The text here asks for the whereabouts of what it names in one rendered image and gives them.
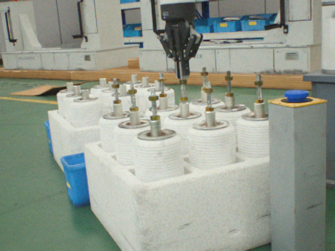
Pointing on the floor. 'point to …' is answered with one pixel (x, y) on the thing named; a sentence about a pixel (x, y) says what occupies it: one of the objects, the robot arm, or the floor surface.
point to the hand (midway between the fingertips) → (182, 69)
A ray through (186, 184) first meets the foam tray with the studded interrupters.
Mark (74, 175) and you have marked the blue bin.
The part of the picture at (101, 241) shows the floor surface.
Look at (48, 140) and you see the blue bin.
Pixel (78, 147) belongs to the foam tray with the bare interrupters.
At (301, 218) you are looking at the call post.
